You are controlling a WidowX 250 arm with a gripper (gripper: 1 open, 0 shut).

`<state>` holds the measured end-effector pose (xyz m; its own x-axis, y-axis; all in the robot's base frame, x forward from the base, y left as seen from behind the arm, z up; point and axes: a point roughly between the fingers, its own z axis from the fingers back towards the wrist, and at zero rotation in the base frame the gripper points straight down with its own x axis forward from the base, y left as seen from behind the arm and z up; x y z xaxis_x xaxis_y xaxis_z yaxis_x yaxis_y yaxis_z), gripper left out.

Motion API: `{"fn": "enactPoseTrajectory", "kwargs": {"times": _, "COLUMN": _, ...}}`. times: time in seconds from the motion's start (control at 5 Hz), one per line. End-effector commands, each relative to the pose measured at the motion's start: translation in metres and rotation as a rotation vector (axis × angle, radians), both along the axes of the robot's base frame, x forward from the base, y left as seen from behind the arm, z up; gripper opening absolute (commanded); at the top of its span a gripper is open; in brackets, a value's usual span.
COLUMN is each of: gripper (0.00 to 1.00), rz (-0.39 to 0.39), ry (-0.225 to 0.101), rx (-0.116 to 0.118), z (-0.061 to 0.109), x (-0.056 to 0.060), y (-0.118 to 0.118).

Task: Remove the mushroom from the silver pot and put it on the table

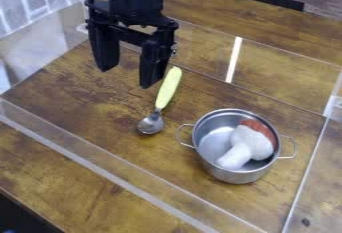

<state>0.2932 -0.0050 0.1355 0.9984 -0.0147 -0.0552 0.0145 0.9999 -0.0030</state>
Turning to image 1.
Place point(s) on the clear acrylic enclosure panel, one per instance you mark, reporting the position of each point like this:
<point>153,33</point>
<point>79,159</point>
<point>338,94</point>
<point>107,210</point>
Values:
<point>206,216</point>

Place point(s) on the silver pot with handles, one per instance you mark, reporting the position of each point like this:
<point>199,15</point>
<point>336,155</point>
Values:
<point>207,137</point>

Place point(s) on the clear acrylic triangle bracket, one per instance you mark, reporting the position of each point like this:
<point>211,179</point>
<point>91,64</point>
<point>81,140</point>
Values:
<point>81,28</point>

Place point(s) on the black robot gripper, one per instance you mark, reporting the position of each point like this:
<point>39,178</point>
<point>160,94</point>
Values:
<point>136,22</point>

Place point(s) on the white mushroom with red cap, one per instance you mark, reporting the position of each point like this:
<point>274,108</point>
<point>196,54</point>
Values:
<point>252,143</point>

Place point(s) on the yellow handled metal spoon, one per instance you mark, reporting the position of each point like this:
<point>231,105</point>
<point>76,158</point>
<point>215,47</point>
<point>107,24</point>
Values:
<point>152,123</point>

